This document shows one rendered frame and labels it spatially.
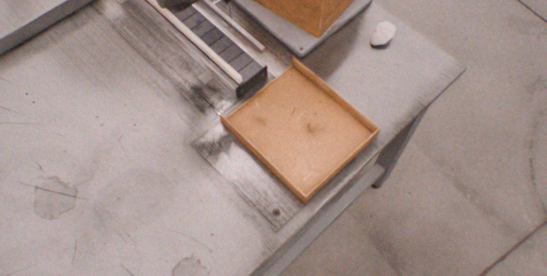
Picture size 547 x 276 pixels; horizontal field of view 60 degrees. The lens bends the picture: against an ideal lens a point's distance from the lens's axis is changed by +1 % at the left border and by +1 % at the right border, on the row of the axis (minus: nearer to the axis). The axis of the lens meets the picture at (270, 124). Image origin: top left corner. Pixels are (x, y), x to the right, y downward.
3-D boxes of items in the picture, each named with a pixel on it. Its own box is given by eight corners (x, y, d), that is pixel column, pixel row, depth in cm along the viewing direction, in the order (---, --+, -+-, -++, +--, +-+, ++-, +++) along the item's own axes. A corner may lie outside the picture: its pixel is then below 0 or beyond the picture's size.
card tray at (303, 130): (220, 121, 120) (219, 114, 116) (293, 64, 128) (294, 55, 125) (304, 203, 109) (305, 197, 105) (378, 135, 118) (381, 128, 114)
